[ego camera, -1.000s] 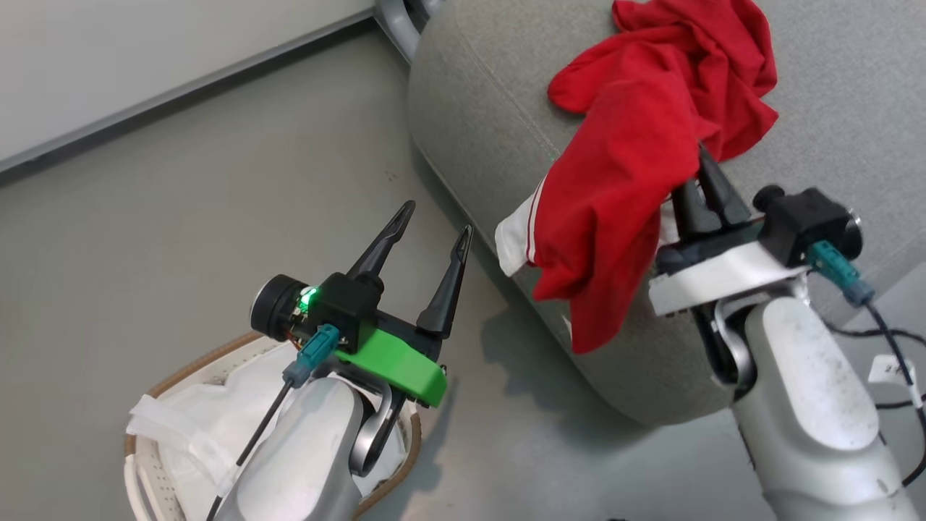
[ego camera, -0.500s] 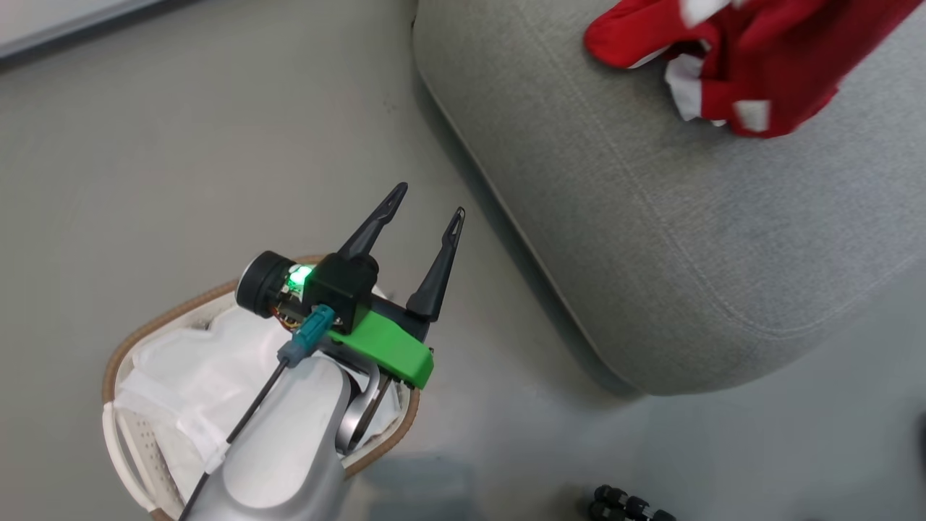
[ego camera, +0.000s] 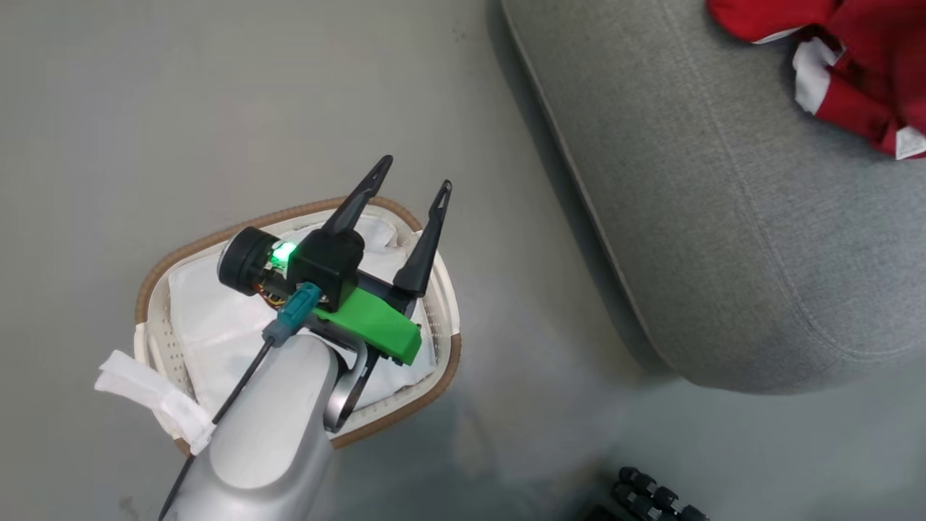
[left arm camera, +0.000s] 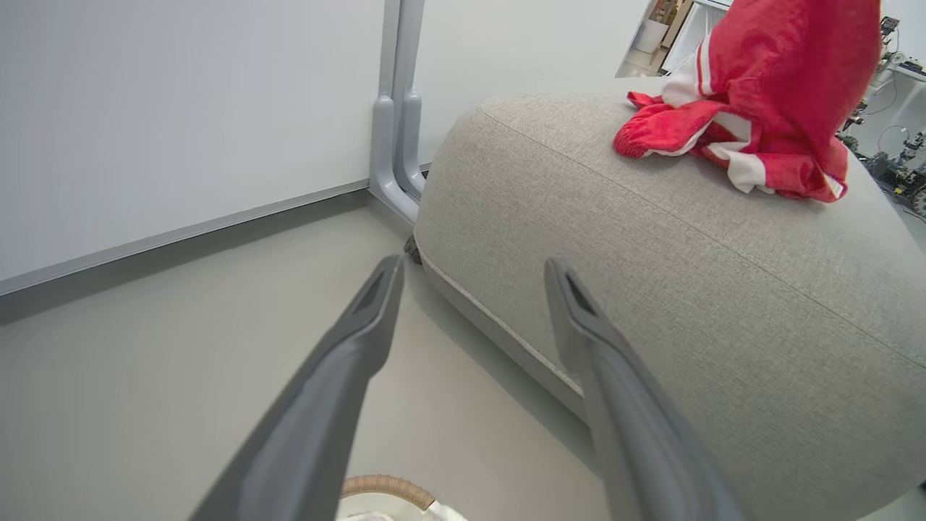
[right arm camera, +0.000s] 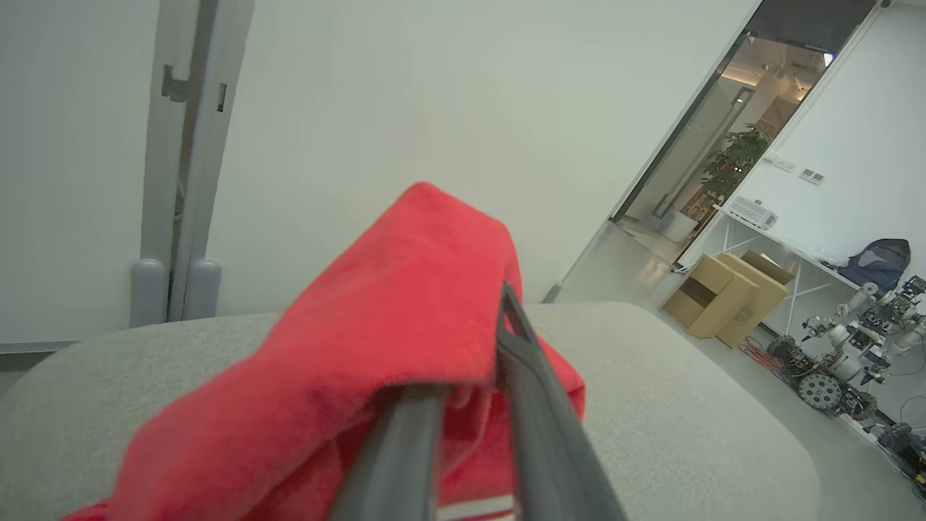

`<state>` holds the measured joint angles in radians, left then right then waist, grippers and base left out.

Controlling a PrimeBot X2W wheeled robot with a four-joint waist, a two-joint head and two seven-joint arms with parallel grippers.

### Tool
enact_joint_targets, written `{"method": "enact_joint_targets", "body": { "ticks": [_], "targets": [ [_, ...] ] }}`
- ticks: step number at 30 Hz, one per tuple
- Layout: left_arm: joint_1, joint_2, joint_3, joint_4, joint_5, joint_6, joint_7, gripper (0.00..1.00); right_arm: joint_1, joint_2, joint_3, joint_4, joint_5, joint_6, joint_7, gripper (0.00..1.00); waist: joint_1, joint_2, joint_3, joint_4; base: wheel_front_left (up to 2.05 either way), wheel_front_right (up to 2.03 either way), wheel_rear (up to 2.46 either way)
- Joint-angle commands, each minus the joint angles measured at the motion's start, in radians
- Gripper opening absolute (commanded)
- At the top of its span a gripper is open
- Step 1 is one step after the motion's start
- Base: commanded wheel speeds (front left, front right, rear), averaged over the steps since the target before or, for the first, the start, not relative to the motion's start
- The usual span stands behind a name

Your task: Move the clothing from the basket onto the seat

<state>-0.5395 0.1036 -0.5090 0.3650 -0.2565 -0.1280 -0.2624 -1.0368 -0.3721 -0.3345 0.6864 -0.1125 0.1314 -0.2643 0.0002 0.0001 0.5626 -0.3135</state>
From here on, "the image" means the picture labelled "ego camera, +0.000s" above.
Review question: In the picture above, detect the white cloth with strap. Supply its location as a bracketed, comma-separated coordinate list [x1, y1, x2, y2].
[94, 214, 438, 455]

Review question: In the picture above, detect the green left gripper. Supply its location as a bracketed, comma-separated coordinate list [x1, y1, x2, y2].
[218, 154, 454, 367]

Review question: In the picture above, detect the white wicker-rimmed laundry basket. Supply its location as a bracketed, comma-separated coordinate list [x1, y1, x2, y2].
[135, 195, 462, 458]

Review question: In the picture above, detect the teal cable connector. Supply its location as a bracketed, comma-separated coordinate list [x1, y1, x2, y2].
[261, 282, 322, 346]

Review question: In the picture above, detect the red and white garment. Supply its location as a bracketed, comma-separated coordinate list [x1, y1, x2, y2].
[707, 0, 926, 161]

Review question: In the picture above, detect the thin black cable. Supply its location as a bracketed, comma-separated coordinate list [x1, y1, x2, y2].
[157, 337, 276, 521]

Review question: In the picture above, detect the grey fabric sofa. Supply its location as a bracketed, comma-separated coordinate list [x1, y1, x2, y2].
[501, 0, 926, 396]

